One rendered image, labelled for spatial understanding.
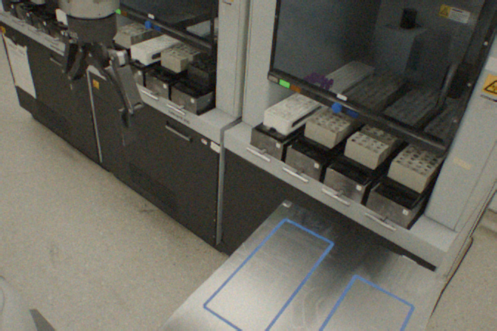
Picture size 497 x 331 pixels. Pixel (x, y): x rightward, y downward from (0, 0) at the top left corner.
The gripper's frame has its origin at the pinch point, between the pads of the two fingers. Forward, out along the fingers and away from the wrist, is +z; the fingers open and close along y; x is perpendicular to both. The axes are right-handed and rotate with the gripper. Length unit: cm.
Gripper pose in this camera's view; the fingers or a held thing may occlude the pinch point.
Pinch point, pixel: (105, 121)
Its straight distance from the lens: 88.0
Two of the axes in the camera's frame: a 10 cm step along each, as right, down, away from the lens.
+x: 6.4, -4.3, 6.4
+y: 7.6, 4.3, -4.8
